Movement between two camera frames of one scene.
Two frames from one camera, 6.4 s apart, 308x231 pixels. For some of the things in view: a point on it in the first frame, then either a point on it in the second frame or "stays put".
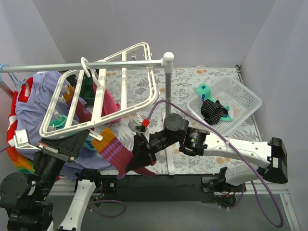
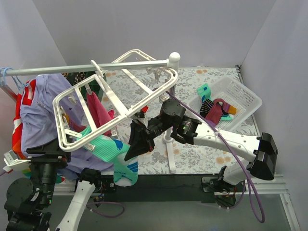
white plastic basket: x=242 y=102 stays put
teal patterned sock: x=204 y=90 stays put
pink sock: x=109 y=106 to x=99 y=114
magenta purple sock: x=83 y=114 to x=74 y=126
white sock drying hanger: x=154 y=91 to x=103 y=100
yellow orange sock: x=69 y=97 to x=79 y=76
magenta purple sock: x=118 y=154 to x=214 y=113
